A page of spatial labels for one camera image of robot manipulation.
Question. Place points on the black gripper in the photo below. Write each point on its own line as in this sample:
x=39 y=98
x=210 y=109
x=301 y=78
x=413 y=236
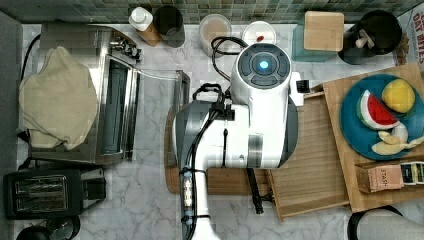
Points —
x=256 y=197

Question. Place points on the wooden drawer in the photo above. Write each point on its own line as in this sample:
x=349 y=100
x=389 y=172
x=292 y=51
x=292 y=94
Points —
x=312 y=178

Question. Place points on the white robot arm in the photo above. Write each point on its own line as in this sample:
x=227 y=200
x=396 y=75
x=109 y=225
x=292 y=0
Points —
x=258 y=128

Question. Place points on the wooden drawer cabinet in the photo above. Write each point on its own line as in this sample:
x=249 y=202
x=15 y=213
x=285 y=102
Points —
x=335 y=92

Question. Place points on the wooden cutting board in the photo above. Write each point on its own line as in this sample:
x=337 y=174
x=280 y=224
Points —
x=230 y=181

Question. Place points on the stash tea box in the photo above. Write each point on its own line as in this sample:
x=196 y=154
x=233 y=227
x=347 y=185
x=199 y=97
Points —
x=373 y=179

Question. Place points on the blue plate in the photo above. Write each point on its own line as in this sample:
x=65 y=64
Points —
x=360 y=137

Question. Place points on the grey round bin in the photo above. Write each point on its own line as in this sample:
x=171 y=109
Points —
x=384 y=223

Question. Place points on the toy watermelon slice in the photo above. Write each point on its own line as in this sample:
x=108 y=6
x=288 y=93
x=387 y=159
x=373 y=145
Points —
x=373 y=114

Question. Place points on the toy banana peel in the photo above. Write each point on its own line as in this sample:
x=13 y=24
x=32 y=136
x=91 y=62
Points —
x=395 y=141

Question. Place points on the stainless toaster oven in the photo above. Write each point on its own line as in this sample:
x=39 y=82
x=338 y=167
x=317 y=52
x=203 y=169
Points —
x=111 y=58

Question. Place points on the dark tea bag box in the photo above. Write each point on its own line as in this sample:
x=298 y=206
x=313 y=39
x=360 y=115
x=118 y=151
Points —
x=412 y=173

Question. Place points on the white lidded jar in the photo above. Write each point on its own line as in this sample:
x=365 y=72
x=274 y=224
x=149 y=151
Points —
x=259 y=32

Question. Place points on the teal box wooden lid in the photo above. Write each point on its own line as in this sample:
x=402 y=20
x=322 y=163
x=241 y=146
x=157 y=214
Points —
x=318 y=36

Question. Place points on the yellow toy lemon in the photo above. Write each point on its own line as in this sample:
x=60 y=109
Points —
x=399 y=96

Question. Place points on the clear plastic container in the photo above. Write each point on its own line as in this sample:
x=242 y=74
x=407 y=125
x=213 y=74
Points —
x=212 y=26

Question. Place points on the black kettle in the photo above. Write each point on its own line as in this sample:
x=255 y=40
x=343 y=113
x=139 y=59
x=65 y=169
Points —
x=60 y=228

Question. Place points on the dark empty cup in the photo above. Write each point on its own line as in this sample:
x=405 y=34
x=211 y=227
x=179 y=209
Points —
x=168 y=21

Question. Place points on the black utensil holder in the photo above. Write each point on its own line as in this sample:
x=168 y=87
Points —
x=377 y=33

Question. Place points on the white capped bottle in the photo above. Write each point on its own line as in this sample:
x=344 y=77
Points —
x=142 y=20

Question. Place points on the black toaster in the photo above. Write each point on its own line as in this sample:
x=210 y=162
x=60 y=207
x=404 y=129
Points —
x=50 y=193

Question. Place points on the beige cloth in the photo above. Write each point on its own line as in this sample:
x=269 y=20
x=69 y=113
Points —
x=59 y=103

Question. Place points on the oat bites package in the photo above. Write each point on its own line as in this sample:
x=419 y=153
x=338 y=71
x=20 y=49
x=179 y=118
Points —
x=411 y=47

